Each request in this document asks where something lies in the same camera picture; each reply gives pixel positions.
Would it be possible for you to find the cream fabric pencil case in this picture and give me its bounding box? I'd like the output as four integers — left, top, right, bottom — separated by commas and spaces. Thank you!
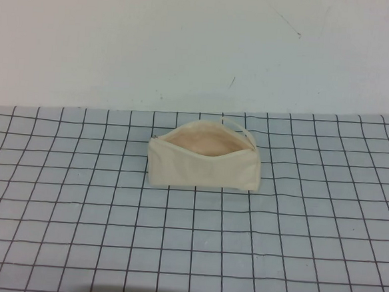
144, 110, 264, 195

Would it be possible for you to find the blue grid-pattern tablecloth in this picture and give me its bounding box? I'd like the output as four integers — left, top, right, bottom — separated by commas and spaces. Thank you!
0, 86, 389, 292

